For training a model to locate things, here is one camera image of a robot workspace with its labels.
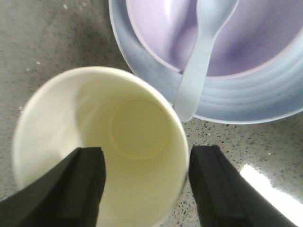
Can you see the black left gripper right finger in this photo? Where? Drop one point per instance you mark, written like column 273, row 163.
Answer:
column 223, row 197

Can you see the purple plastic bowl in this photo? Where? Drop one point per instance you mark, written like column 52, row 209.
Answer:
column 258, row 32

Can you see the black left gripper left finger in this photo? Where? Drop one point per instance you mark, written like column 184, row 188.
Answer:
column 66, row 196

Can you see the light blue plastic plate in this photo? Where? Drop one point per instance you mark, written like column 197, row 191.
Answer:
column 272, row 93

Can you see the light blue plastic spoon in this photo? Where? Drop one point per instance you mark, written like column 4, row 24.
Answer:
column 212, row 16

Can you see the brown white paper cup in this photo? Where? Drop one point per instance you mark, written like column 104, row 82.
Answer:
column 143, row 141

